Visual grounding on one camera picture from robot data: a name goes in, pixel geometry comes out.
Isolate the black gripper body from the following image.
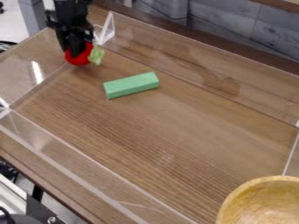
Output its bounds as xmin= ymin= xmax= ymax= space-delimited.
xmin=45 ymin=10 xmax=93 ymax=39

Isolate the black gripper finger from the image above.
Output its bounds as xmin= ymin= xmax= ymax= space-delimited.
xmin=69 ymin=32 xmax=93 ymax=57
xmin=55 ymin=30 xmax=69 ymax=51

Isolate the red plush fruit green stem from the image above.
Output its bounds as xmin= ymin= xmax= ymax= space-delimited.
xmin=63 ymin=42 xmax=105 ymax=67

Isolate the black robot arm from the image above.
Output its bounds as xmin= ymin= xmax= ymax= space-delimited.
xmin=45 ymin=0 xmax=93 ymax=57

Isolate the grey table leg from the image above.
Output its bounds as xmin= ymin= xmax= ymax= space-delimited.
xmin=17 ymin=0 xmax=46 ymax=36

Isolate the green rectangular block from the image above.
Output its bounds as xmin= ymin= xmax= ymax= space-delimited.
xmin=102 ymin=72 xmax=160 ymax=99

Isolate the black metal base device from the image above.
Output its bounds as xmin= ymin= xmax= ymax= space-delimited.
xmin=0 ymin=198 xmax=67 ymax=224

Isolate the wooden bowl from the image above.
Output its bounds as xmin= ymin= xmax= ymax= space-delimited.
xmin=214 ymin=176 xmax=299 ymax=224

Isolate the clear acrylic corner bracket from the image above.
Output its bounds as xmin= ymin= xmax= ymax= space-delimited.
xmin=93 ymin=12 xmax=116 ymax=46

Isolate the black cable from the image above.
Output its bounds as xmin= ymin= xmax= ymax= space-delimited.
xmin=0 ymin=205 xmax=15 ymax=224

